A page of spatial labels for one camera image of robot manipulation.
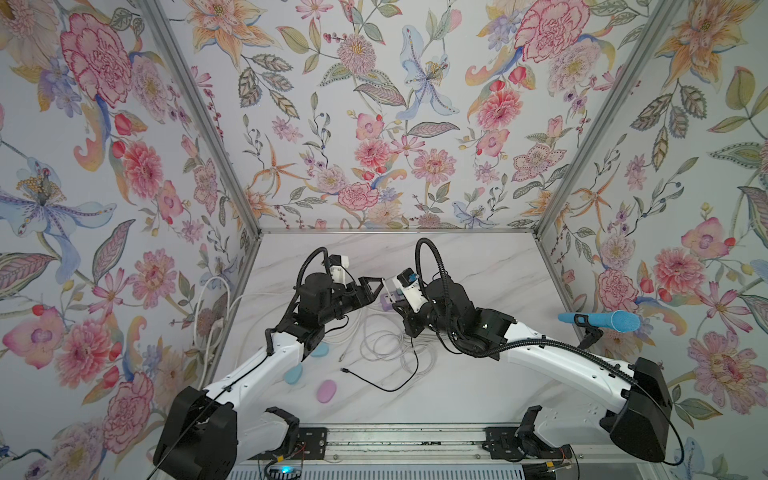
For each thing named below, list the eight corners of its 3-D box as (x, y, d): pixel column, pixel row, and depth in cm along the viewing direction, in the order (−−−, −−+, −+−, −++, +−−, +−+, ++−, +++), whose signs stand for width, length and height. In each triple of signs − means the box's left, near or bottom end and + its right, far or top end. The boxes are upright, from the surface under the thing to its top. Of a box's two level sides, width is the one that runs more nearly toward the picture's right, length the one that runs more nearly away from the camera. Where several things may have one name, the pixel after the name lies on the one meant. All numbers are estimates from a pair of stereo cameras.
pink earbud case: (316, 403, 82) (315, 401, 81) (319, 381, 86) (318, 379, 84) (335, 403, 82) (334, 401, 81) (337, 381, 86) (336, 379, 84)
